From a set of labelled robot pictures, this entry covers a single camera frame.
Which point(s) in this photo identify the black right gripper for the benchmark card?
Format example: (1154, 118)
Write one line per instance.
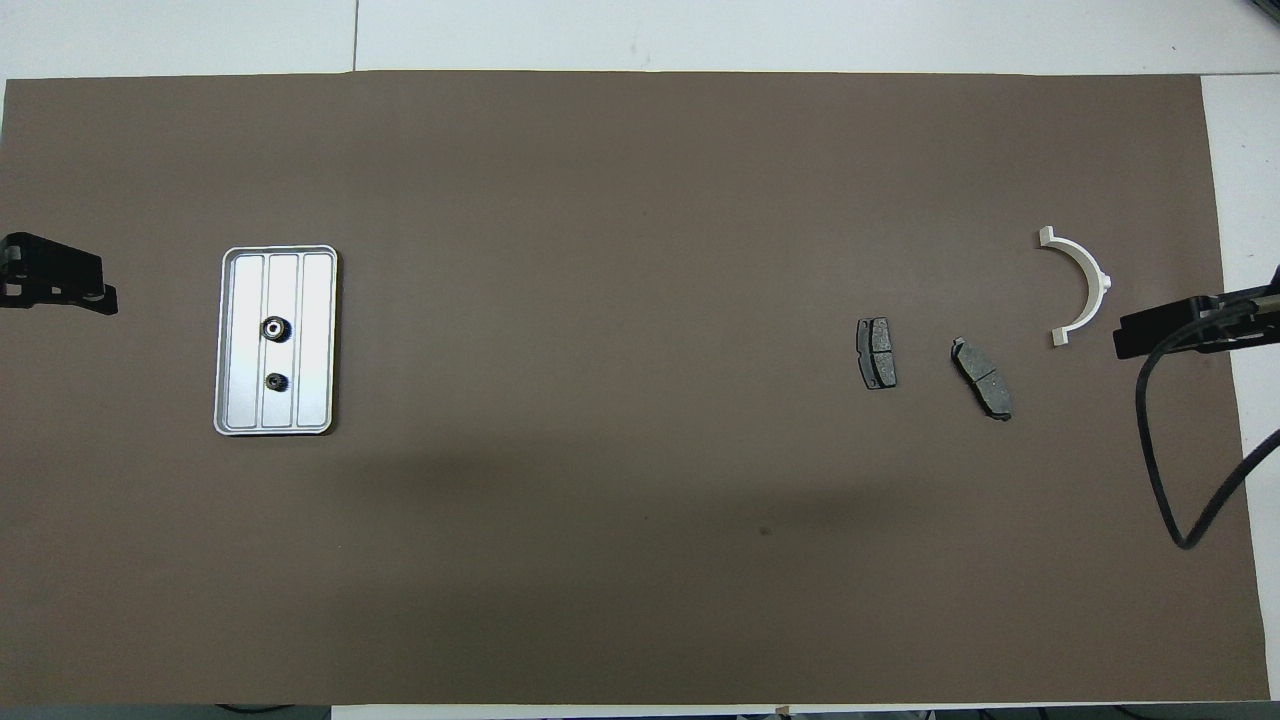
(1235, 325)

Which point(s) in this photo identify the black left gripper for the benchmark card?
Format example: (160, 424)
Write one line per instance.
(30, 270)

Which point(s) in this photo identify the large black bearing gear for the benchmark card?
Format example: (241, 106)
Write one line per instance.
(275, 327)

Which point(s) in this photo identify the small black bearing gear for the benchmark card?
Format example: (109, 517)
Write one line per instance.
(277, 381)

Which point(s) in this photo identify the silver metal tray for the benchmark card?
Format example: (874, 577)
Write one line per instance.
(315, 300)

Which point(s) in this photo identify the long dark brake pad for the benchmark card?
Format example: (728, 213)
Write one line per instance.
(985, 380)

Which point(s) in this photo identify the short dark brake pad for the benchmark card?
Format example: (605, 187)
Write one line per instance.
(877, 352)

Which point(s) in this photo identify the brown table mat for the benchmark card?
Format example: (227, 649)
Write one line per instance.
(640, 600)

